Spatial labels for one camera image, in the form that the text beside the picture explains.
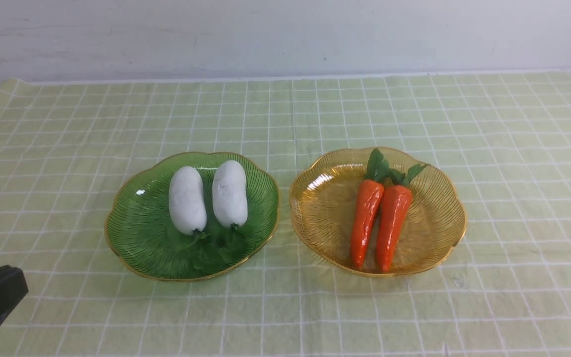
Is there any white toy radish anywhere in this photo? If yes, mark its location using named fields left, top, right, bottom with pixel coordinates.
left=169, top=166, right=222, bottom=255
left=212, top=160, right=248, bottom=249

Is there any toy carrot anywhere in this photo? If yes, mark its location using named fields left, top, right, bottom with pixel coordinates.
left=350, top=148, right=390, bottom=269
left=375, top=164, right=429, bottom=273

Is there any green checkered tablecloth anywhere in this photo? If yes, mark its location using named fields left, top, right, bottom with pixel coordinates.
left=0, top=72, right=571, bottom=357

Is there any green ribbed plastic plate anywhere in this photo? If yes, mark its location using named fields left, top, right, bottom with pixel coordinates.
left=105, top=151, right=280, bottom=282

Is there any amber ribbed plastic plate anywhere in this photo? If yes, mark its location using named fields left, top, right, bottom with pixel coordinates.
left=290, top=147, right=467, bottom=277

